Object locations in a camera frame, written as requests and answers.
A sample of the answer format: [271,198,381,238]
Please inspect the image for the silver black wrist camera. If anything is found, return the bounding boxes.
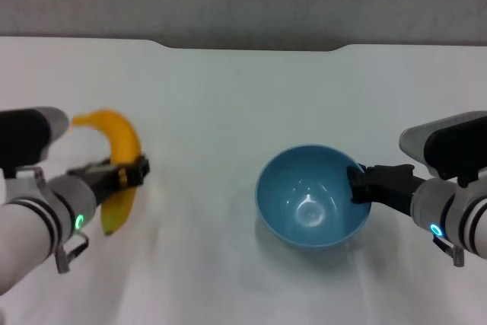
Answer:
[0,107,71,180]
[399,110,487,188]

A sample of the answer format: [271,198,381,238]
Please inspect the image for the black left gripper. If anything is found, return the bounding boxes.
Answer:
[67,155,150,206]

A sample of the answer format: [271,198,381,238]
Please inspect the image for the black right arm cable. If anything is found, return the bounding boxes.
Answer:
[433,235,465,268]

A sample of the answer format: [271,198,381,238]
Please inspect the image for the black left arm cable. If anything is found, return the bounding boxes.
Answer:
[55,231,91,275]

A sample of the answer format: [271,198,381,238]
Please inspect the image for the blue bowl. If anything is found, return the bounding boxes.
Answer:
[255,144,373,248]

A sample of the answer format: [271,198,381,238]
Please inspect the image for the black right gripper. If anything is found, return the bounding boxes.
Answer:
[346,164,425,218]

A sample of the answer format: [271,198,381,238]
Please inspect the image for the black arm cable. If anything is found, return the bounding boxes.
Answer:
[433,235,465,268]
[55,231,91,275]

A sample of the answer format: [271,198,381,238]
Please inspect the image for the yellow banana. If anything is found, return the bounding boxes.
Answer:
[70,109,142,237]

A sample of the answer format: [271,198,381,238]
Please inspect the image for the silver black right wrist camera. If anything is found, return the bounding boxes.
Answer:
[399,110,487,188]

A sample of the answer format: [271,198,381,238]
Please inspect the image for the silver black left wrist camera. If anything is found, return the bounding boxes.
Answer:
[0,107,71,180]

